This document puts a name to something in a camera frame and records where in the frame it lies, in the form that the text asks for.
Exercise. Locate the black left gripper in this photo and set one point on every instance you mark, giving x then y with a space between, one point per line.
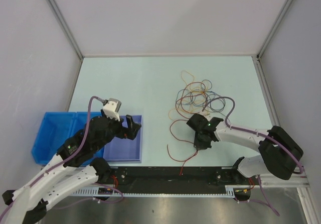
131 131

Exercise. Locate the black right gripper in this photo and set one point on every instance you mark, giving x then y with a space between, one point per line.
199 145

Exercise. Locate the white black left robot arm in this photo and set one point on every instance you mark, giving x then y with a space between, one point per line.
71 168

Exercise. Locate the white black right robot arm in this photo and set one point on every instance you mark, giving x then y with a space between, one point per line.
278 152

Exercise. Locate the purple plastic bin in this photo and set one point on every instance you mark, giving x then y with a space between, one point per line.
124 150

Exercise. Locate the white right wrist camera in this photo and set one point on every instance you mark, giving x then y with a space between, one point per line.
204 113

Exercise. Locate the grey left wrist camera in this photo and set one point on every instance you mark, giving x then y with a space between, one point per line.
111 108

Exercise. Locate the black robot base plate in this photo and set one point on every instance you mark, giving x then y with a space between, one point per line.
175 179

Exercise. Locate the grey slotted cable duct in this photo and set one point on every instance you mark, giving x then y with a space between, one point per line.
93 191

